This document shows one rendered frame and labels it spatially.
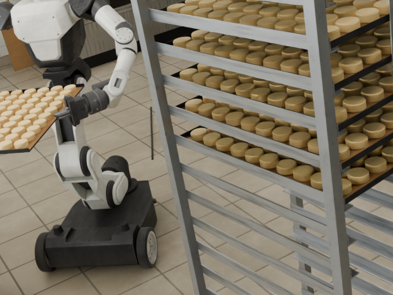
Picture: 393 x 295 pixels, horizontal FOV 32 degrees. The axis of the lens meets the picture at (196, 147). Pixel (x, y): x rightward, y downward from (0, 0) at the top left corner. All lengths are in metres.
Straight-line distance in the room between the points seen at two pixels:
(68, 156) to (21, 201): 1.21
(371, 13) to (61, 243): 2.32
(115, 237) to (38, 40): 1.00
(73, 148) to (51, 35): 0.53
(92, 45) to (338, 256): 5.10
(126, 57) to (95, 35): 3.60
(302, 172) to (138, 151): 3.05
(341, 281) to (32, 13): 1.96
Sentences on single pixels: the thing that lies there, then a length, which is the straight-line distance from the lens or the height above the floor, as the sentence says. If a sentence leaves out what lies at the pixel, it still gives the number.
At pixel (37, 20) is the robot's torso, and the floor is 1.27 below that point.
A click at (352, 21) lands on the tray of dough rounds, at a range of 1.46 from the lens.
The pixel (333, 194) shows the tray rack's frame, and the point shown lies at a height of 1.19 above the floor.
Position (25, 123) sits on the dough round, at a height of 1.02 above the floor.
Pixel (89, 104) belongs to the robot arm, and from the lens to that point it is 2.73.
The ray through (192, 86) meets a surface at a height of 1.32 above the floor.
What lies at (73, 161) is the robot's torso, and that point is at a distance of 3.24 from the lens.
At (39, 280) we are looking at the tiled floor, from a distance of 3.61.
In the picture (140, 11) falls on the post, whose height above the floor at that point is 1.52.
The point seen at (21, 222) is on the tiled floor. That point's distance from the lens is 4.17.
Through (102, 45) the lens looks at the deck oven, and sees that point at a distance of 6.49.
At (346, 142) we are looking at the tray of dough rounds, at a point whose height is 1.24.
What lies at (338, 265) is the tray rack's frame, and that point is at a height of 1.00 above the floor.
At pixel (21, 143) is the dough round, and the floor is 1.02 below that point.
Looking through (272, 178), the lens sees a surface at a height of 1.14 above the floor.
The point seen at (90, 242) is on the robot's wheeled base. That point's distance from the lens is 3.41.
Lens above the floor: 1.94
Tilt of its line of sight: 25 degrees down
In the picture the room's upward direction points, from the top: 11 degrees counter-clockwise
